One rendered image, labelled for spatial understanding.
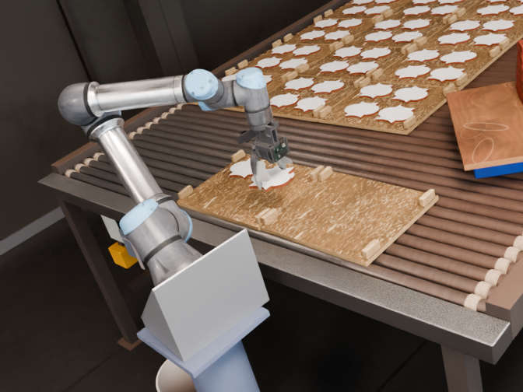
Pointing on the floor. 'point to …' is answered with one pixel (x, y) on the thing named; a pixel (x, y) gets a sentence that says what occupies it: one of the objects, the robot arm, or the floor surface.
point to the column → (217, 358)
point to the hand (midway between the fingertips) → (271, 178)
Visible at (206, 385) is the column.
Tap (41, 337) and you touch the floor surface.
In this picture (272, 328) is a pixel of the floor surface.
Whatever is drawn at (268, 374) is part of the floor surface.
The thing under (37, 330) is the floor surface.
